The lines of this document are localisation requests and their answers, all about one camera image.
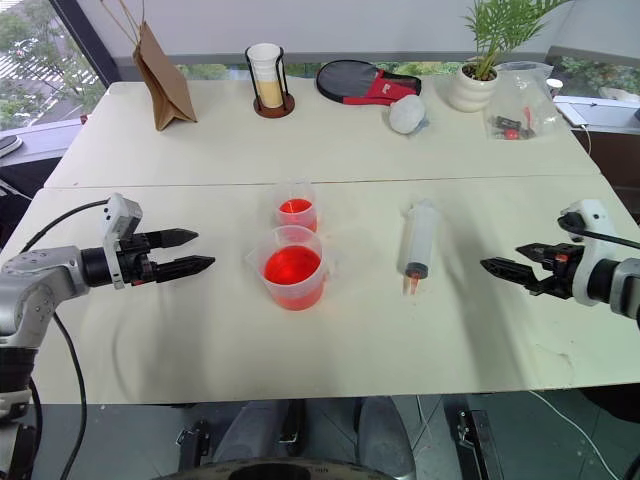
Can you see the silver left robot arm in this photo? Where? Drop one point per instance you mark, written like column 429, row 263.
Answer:
column 30, row 280

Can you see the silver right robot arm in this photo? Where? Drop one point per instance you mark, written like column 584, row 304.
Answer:
column 625, row 290

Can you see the large beaker red liquid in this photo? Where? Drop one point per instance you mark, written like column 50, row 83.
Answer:
column 292, row 275

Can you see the black red paddle case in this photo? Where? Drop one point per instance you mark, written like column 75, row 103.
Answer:
column 360, row 80

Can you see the grey rounded leg shape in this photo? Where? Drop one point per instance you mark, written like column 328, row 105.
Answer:
column 385, row 430
column 250, row 435

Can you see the white flat device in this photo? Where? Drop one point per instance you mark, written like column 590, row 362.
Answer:
column 600, row 112

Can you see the single white paper cup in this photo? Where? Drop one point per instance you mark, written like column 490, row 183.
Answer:
column 554, row 87

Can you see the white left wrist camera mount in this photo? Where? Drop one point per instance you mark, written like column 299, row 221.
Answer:
column 122, row 212

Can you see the clear plastic bag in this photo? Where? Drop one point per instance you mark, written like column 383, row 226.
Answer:
column 530, row 90

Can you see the stack of white paper cups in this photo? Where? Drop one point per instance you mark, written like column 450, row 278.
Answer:
column 265, row 75

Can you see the black red small parts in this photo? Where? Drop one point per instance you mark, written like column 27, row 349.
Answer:
column 510, row 127

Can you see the black window frame post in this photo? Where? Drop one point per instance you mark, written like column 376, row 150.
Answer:
column 90, row 40

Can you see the green palm plant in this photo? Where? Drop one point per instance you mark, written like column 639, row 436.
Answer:
column 500, row 25

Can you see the crumpled grey white cloth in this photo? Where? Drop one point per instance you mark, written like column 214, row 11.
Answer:
column 407, row 115

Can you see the large clear plastic syringe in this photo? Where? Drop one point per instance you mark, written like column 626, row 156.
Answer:
column 420, row 235

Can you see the brown paper bag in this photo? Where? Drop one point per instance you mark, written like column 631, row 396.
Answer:
column 167, row 90

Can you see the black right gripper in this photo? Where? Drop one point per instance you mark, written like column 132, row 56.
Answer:
column 560, row 280

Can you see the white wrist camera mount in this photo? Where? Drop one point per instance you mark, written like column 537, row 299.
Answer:
column 122, row 212
column 592, row 250

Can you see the cup stack in holder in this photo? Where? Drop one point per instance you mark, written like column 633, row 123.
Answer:
column 274, row 108

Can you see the small beaker red liquid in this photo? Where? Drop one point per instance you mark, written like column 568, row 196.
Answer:
column 296, row 210

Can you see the dark brown side cabinet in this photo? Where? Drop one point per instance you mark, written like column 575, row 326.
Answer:
column 617, row 160

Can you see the black white flat object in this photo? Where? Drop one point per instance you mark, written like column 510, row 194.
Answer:
column 9, row 145

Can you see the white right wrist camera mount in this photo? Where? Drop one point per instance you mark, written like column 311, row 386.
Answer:
column 592, row 250

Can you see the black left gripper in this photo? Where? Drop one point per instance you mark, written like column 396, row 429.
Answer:
column 135, row 262

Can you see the black metal table bracket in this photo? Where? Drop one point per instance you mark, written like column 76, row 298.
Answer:
column 480, row 440
column 195, row 442

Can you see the white ribbed plant pot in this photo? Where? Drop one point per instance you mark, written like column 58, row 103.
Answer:
column 471, row 92

